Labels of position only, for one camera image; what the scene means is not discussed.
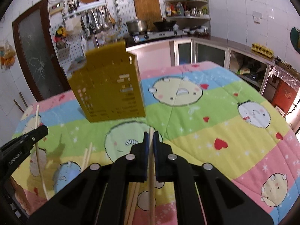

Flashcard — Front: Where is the steel cooking pot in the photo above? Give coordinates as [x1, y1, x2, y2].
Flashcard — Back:
[126, 19, 148, 34]

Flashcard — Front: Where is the white wall socket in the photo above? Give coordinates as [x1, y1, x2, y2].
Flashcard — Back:
[252, 11, 262, 24]

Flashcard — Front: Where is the pink kitchen cabinet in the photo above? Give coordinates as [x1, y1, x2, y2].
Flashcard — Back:
[125, 36, 274, 94]

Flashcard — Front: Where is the orange bag on wall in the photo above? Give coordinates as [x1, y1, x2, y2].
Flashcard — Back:
[1, 41, 16, 69]

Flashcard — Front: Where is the yellow egg tray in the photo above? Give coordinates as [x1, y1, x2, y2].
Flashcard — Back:
[251, 43, 274, 59]

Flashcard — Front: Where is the hanging utensil rack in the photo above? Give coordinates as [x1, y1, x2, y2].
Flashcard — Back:
[63, 1, 116, 39]

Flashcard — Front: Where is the colourful cartoon quilt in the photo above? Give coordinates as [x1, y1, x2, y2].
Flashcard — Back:
[13, 61, 299, 224]

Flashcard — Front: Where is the corner metal shelf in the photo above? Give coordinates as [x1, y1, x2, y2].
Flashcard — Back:
[163, 0, 211, 37]

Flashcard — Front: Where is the green round wall object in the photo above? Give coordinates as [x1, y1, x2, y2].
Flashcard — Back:
[290, 27, 300, 53]

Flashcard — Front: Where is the yellow perforated utensil holder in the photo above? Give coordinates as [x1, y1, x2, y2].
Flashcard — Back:
[67, 41, 146, 122]

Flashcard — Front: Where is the steel gas stove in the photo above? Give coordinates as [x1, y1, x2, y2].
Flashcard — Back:
[133, 31, 187, 43]

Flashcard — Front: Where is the dark brown glass door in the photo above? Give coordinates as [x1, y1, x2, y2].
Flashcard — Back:
[12, 0, 71, 102]

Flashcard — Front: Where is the red box under counter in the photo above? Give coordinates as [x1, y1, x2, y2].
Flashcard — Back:
[271, 79, 297, 117]

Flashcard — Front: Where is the rectangular wooden cutting board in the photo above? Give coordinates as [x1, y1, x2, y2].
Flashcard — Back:
[133, 0, 163, 29]

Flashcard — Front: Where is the white soap bottle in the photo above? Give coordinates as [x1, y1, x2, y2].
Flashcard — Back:
[80, 36, 87, 56]

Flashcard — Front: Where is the black wok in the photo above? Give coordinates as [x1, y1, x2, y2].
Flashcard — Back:
[153, 20, 176, 32]

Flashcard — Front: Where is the long wooden chopstick at left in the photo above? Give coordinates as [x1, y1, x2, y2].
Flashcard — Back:
[35, 105, 50, 201]

